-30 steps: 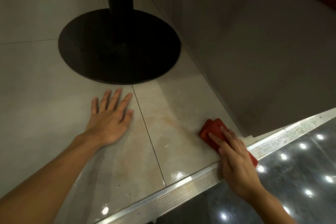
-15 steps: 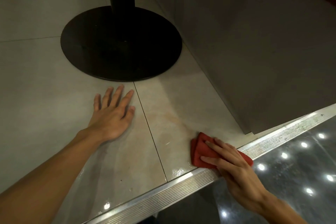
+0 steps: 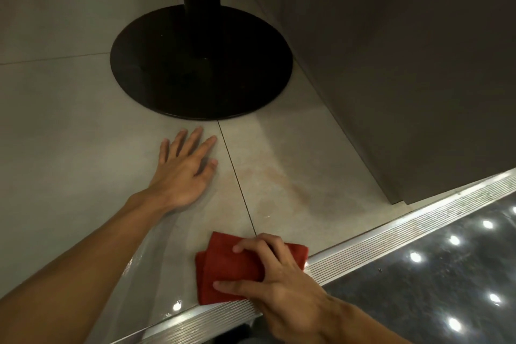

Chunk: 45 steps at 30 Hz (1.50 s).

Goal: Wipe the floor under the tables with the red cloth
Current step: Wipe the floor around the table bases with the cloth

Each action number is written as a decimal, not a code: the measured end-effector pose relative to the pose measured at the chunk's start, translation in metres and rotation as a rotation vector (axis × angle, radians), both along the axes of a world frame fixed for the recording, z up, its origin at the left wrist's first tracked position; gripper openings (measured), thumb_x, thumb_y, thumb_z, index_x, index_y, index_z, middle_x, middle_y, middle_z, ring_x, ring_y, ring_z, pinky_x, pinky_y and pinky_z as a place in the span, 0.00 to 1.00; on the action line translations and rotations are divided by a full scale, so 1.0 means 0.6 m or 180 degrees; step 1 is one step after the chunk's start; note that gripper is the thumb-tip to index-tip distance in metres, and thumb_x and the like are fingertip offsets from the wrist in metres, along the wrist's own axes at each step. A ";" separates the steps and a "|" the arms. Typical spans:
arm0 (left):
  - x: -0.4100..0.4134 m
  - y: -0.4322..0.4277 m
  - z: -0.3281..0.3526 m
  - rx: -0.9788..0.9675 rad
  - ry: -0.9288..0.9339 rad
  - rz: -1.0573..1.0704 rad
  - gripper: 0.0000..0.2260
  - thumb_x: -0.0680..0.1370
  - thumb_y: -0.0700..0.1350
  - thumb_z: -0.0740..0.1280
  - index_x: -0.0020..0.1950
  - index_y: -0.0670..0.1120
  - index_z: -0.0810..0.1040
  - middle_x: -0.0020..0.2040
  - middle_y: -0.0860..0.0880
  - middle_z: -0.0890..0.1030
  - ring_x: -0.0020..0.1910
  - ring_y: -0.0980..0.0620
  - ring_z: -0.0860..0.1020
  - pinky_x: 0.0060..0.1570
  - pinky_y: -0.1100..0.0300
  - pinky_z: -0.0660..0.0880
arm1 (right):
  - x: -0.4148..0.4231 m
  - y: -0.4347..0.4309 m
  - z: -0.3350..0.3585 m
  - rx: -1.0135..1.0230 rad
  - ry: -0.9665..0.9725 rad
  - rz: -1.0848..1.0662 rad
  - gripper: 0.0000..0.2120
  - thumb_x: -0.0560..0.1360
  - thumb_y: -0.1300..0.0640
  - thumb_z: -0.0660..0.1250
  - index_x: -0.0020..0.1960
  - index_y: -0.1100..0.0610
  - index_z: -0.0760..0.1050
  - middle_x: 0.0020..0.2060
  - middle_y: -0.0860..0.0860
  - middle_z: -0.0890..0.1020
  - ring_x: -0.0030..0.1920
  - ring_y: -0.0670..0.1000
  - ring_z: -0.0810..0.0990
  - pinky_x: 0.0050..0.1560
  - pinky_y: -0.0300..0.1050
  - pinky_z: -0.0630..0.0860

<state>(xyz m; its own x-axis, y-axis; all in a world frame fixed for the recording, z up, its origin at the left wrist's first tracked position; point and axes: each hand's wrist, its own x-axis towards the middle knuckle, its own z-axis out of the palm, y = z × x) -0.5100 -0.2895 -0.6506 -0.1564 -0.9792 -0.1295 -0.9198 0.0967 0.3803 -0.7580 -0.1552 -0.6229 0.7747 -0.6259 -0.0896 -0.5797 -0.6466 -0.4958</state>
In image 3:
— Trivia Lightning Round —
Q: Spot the red cloth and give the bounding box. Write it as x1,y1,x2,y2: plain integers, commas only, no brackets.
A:
195,231,310,306

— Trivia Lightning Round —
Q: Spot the person's left hand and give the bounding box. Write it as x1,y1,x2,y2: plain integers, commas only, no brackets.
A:
141,126,219,210

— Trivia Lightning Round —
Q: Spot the person's left forearm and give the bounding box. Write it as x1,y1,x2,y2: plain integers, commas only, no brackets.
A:
0,190,174,344

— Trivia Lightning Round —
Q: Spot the grey bench base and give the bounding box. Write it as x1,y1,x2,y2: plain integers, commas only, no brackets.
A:
224,0,516,205

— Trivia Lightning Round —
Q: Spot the person's right hand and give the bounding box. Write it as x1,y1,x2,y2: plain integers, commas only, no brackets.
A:
212,233,346,343

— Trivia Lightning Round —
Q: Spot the black round table base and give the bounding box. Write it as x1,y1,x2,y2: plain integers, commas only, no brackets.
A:
110,0,294,121

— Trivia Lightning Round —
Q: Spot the beige tiled floor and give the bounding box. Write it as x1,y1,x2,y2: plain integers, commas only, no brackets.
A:
0,0,408,344

